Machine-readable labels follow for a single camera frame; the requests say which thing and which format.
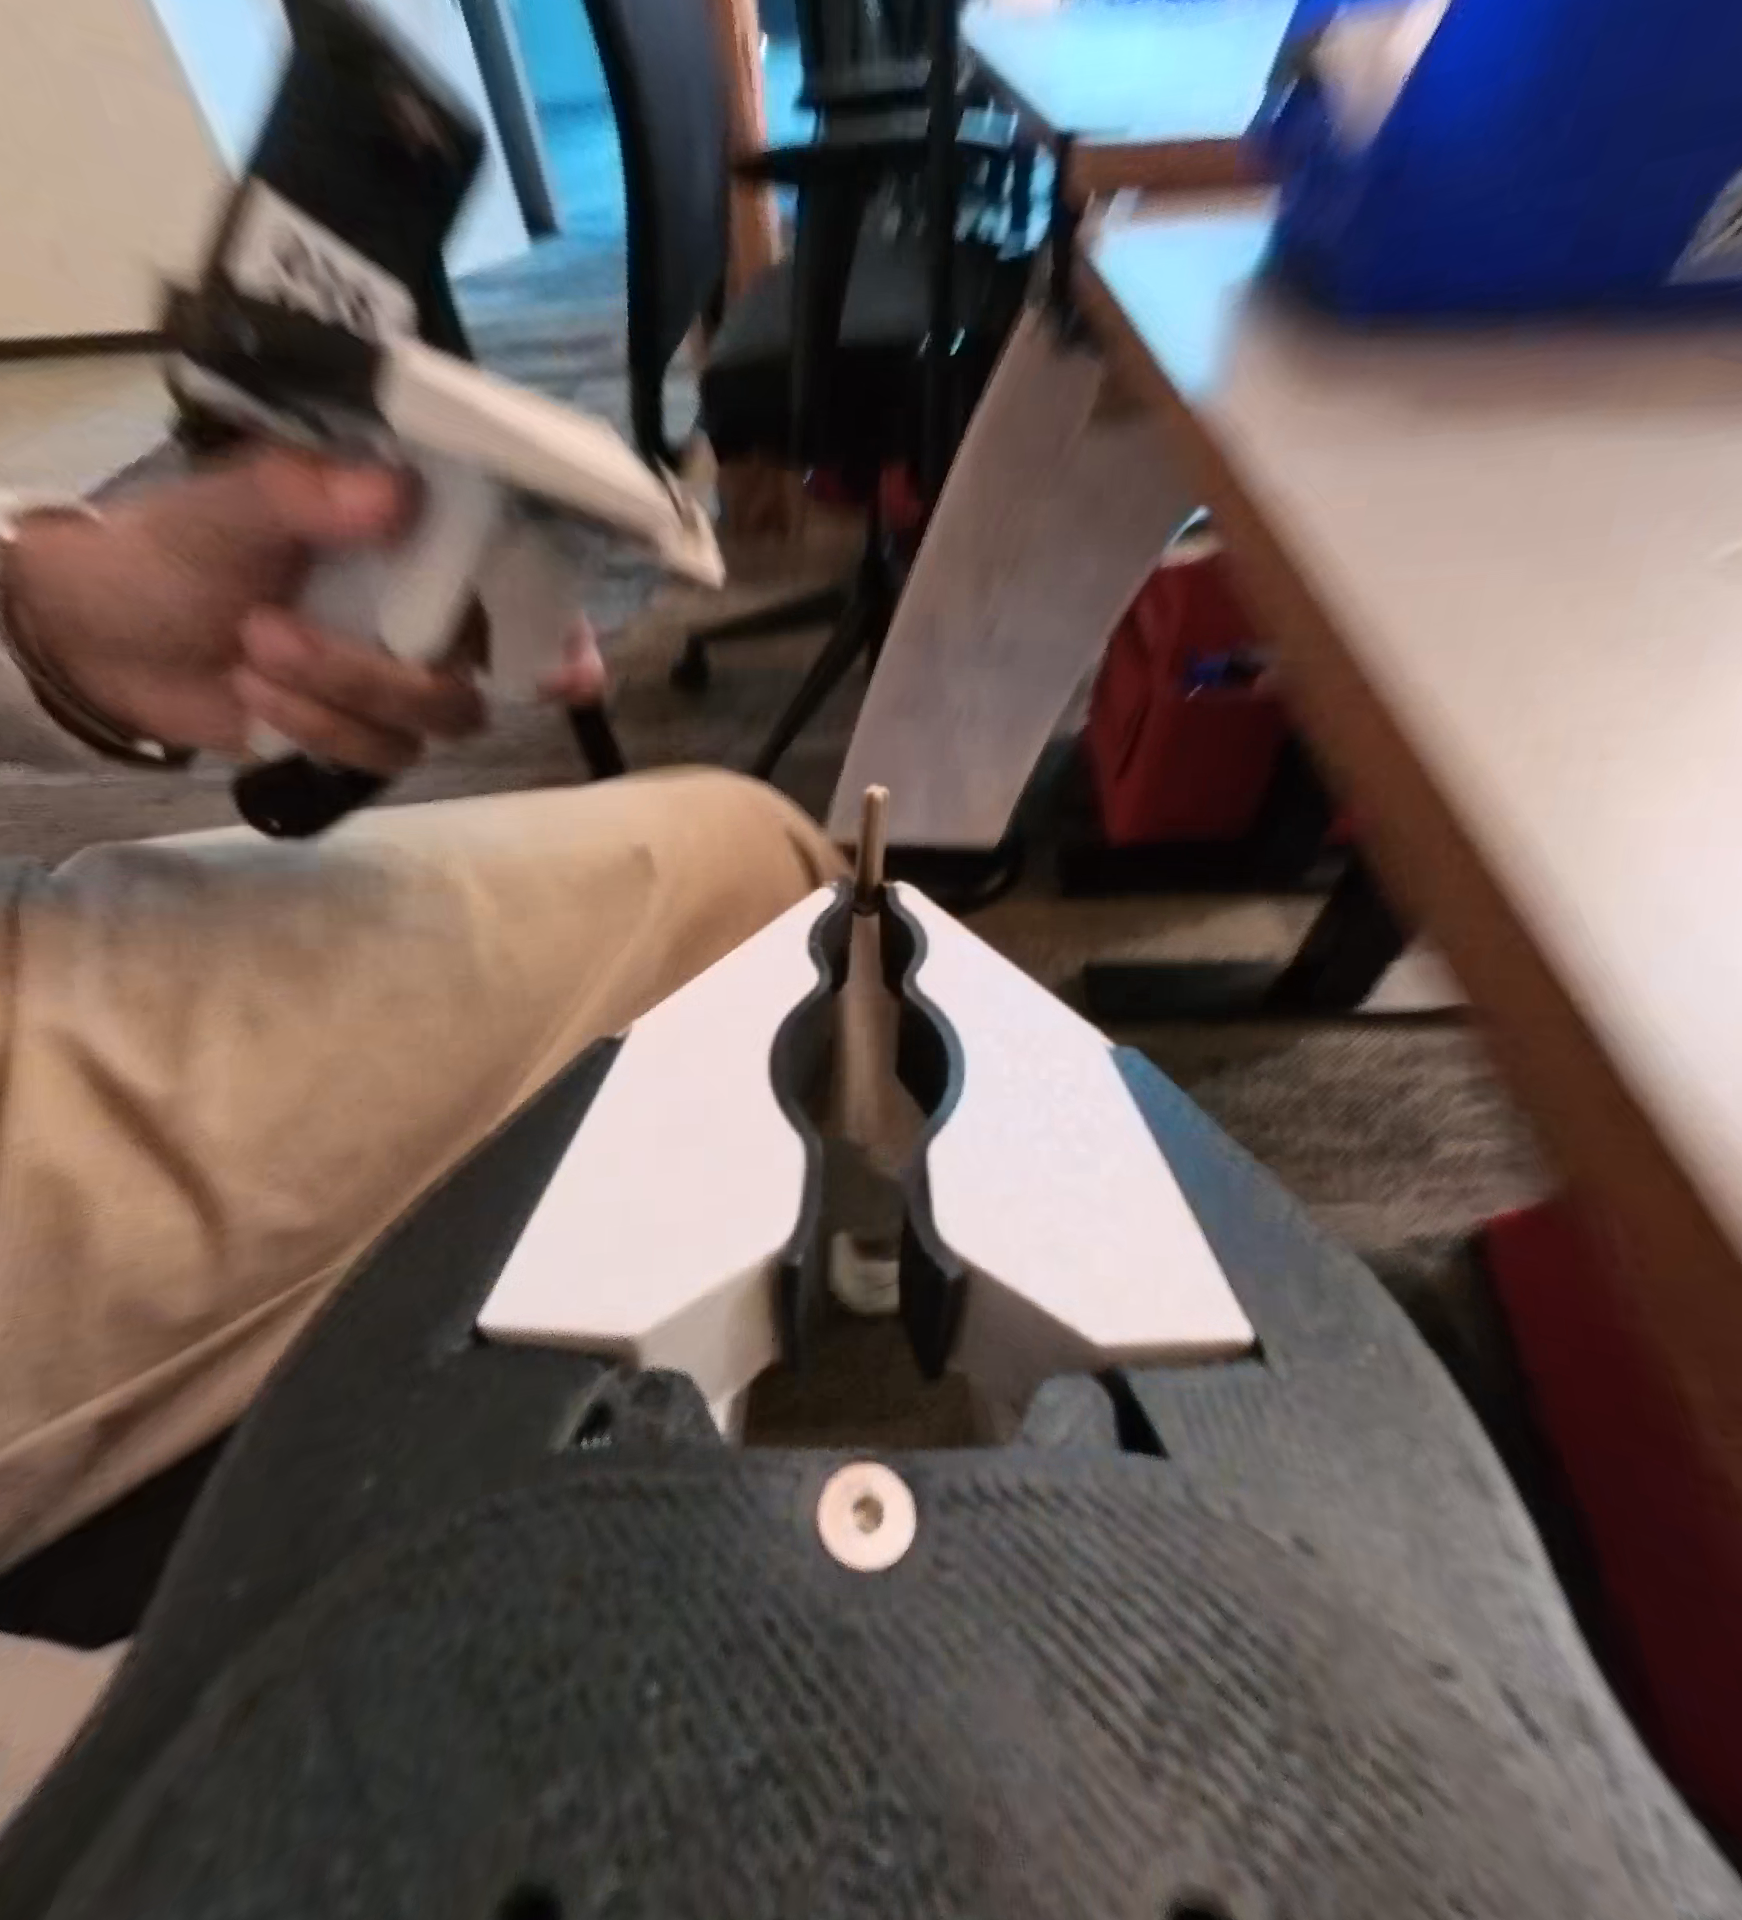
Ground person's khaki trouser leg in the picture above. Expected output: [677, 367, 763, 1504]
[0, 764, 851, 1625]

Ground thin tan rod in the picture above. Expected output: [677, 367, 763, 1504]
[854, 784, 897, 1322]

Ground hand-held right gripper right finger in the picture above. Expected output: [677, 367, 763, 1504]
[883, 884, 1257, 1438]

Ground blue plastic bin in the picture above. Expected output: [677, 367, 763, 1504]
[1252, 0, 1742, 324]

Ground black tripod stand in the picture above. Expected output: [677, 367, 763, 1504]
[751, 90, 1077, 918]

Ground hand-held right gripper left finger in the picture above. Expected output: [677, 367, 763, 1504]
[479, 886, 859, 1438]

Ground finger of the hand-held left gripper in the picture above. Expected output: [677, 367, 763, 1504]
[384, 341, 727, 590]

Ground black office chair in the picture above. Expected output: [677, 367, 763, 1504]
[587, 0, 970, 692]

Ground red bag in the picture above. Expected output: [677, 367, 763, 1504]
[1082, 545, 1328, 861]

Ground dark bracelet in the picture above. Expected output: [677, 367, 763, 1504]
[0, 507, 199, 770]

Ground white paper sheet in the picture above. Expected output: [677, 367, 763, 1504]
[842, 293, 1191, 853]

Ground person's left hand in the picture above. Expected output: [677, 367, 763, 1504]
[0, 449, 610, 776]

